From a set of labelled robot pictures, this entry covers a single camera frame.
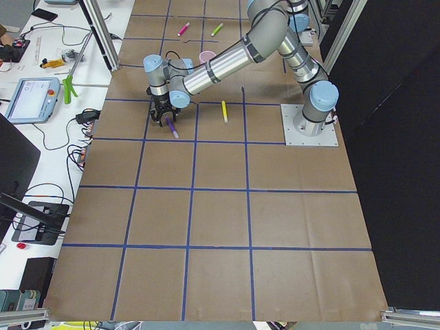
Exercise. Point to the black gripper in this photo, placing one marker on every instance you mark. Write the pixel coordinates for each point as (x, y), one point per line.
(160, 102)

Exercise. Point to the purple marker pen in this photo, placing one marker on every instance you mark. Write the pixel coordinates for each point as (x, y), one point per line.
(172, 127)

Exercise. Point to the pink marker pen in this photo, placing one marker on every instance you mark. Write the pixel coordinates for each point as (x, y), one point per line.
(183, 29)

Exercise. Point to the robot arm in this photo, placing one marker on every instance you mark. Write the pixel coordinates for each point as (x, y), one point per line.
(271, 43)
(298, 11)

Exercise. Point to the pink mesh cup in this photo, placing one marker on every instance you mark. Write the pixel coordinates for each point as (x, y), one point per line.
(206, 56)

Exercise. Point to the yellow marker pen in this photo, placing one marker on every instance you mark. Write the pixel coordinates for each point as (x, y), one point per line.
(224, 111)

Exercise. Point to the black power adapter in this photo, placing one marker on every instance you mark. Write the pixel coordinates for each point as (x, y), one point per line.
(87, 115)

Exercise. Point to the green clamp tool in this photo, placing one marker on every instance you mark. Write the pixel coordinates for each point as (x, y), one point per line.
(69, 90)

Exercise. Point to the green marker pen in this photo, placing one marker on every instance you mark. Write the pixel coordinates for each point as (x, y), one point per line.
(217, 29)

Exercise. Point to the metal reacher grabber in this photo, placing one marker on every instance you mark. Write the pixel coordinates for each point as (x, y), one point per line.
(71, 56)

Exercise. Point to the yellow black tool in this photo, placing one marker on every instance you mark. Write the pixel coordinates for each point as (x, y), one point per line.
(52, 63)

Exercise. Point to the teach pendant tablet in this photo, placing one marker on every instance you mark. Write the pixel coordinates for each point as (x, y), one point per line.
(33, 101)

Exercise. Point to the black monitor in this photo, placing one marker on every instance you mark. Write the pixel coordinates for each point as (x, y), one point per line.
(18, 159)

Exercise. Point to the black smartphone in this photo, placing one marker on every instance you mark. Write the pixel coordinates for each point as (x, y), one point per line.
(44, 14)

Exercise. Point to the black monitor stand base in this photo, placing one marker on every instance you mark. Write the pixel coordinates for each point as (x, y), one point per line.
(29, 230)

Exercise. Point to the aluminium frame post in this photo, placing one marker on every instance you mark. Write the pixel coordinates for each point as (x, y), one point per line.
(96, 22)

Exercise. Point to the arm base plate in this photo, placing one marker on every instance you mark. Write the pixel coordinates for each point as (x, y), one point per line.
(306, 37)
(298, 131)

